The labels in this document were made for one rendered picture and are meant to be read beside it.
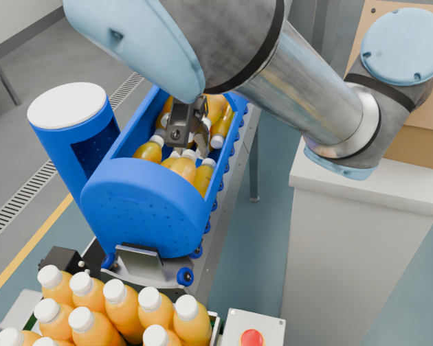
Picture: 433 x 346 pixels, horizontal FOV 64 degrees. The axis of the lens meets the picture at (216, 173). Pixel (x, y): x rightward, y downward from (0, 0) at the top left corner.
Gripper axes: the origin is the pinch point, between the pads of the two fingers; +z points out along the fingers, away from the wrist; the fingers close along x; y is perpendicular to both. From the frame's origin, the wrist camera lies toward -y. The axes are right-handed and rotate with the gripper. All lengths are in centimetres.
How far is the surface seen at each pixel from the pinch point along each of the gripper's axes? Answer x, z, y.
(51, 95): 65, 7, 30
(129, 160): 6.5, -12.4, -16.1
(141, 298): -2.3, 0.5, -37.9
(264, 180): -5, 111, 96
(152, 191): -0.3, -10.4, -21.6
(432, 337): -93, 111, 15
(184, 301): -10.2, 0.5, -36.8
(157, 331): -7.2, 0.5, -42.8
